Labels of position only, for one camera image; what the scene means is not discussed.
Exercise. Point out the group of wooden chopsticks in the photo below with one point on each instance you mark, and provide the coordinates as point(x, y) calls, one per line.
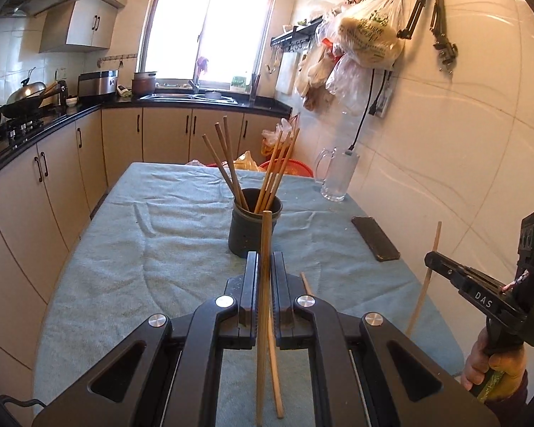
point(273, 178)

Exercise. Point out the light wooden chopstick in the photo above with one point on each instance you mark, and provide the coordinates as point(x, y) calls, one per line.
point(277, 387)
point(263, 364)
point(306, 283)
point(419, 302)

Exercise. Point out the beige kitchen cabinets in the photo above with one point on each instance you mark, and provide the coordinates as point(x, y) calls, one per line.
point(62, 173)
point(84, 26)

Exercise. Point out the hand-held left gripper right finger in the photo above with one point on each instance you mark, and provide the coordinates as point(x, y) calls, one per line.
point(281, 302)

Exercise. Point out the red plastic basin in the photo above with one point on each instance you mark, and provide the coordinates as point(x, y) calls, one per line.
point(293, 168)

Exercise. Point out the yellow plastic bag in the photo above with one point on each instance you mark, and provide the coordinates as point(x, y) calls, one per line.
point(247, 162)

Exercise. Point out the dark grey chopstick holder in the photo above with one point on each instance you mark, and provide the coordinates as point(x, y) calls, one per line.
point(244, 235)

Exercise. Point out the plastic bag of flatbread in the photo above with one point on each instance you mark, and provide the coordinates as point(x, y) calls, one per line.
point(369, 35)

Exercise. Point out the beige lower kitchen cabinets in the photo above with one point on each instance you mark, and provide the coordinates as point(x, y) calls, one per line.
point(62, 173)

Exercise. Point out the bundle of clear plastic bags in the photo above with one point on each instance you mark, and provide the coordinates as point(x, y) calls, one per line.
point(338, 84)

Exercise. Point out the small wall hook rail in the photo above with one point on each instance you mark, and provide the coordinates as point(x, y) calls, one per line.
point(115, 58)

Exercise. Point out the pink object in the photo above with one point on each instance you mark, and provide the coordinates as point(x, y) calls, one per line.
point(202, 64)

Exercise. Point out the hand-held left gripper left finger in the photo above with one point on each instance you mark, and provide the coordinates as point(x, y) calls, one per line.
point(251, 302)

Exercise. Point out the beige upper kitchen cabinets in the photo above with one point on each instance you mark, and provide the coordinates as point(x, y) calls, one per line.
point(84, 26)

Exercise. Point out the white wall socket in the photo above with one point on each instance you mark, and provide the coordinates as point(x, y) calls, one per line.
point(61, 73)

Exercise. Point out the green container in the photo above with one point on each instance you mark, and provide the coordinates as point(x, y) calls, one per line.
point(238, 83)

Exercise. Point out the kitchen window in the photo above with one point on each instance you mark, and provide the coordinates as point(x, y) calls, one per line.
point(182, 31)

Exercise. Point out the black wall shelf rack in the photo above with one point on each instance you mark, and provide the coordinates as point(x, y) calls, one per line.
point(293, 35)

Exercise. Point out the metal kitchen faucet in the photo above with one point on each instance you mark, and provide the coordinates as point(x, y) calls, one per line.
point(193, 85)

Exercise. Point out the light hanging cutting board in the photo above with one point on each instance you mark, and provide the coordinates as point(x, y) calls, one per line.
point(289, 73)

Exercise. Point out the silver black kitchen appliance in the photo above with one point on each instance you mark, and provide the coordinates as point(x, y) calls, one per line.
point(95, 86)

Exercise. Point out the white power strip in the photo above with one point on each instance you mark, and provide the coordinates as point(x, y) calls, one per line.
point(385, 102)

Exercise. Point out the person's right hand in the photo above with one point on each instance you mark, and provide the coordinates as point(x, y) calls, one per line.
point(509, 364)

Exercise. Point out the black gas stove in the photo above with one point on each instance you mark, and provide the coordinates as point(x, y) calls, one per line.
point(22, 131)

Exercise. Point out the blue-grey tablecloth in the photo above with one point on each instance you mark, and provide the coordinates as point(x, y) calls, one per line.
point(138, 253)

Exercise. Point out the smartphone in brown case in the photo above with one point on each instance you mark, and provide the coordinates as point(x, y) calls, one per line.
point(376, 240)

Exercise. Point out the person's right forearm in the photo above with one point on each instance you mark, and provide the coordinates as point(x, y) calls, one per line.
point(516, 396)

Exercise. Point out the black frying pan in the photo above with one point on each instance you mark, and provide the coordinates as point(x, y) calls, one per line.
point(20, 107)

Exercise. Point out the clear glass mug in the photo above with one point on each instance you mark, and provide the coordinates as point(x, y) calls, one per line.
point(338, 178)

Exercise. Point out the brown cooking pot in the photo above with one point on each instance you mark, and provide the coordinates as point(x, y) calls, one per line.
point(143, 84)

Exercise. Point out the steel kitchen sink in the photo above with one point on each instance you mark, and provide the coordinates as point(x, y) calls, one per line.
point(169, 97)

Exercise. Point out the steel wok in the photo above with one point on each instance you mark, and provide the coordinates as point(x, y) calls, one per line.
point(26, 91)

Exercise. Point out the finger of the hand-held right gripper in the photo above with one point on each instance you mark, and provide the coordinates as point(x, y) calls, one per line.
point(445, 269)

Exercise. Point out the black kitchen countertop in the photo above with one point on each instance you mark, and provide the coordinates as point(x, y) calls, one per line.
point(267, 106)

